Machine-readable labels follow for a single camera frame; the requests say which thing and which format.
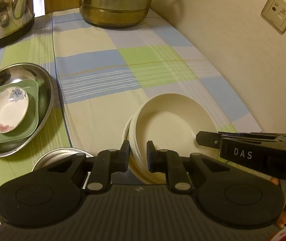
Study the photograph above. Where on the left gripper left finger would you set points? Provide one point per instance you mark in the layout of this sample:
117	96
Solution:
104	165

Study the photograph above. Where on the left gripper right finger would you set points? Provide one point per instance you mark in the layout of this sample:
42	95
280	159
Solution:
169	163

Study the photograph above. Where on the cream plastic bowl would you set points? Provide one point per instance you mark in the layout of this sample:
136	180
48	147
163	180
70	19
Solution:
171	121

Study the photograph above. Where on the stainless steel bowl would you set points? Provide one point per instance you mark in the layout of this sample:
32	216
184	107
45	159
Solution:
56	155

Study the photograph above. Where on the green square plate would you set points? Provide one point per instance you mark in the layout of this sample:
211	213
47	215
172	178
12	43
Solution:
29	123

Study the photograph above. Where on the small white floral dish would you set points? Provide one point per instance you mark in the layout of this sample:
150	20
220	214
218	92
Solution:
14	103

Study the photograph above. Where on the large steel plate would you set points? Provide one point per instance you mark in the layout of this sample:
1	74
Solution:
13	74

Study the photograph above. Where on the white ceramic bowl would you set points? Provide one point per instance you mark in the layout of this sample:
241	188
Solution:
143	175

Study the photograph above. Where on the plaid tablecloth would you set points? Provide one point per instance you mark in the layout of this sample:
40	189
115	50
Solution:
102	76

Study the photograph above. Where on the wall socket plate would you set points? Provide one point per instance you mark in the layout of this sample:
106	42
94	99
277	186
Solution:
274	12

